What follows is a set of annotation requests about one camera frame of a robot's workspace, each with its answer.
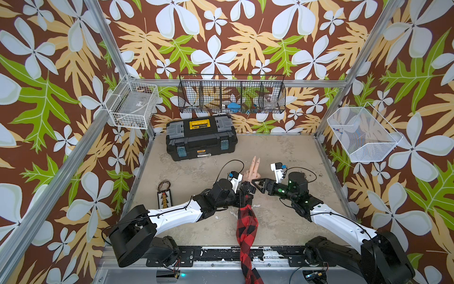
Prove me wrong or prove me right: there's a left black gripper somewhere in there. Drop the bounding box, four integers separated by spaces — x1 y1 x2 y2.
214 189 254 209

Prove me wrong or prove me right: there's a beaded keychain tag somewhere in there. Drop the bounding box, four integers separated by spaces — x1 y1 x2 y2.
157 180 172 209

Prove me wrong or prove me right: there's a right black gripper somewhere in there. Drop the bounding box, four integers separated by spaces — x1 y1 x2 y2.
252 179 299 204

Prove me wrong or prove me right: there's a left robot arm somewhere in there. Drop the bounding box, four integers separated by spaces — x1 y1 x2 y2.
108 179 256 267

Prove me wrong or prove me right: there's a white wire basket left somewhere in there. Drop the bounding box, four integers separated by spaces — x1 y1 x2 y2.
106 76 160 130

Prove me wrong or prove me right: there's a mannequin hand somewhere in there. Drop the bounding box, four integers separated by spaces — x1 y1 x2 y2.
242 156 261 182

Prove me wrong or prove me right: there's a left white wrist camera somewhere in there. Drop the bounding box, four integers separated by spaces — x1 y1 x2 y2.
228 171 243 193

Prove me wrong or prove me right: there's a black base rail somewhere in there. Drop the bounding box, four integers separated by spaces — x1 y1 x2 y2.
146 245 337 267

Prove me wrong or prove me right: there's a black wire basket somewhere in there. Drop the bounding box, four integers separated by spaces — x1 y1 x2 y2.
176 74 287 114

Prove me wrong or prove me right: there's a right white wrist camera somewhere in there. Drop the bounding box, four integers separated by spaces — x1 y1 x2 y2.
271 162 287 183

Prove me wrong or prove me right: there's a white mesh basket right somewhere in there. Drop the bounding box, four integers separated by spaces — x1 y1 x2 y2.
327 103 403 163

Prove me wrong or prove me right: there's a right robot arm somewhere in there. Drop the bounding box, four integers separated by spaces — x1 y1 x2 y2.
252 172 416 284

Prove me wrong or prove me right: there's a black toolbox yellow label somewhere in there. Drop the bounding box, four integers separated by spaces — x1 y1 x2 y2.
166 114 238 162

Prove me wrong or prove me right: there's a red plaid sleeved forearm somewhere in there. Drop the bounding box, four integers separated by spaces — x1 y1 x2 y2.
236 205 264 284

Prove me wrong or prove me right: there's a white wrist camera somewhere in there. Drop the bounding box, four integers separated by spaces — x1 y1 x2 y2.
271 162 287 183
228 171 243 193

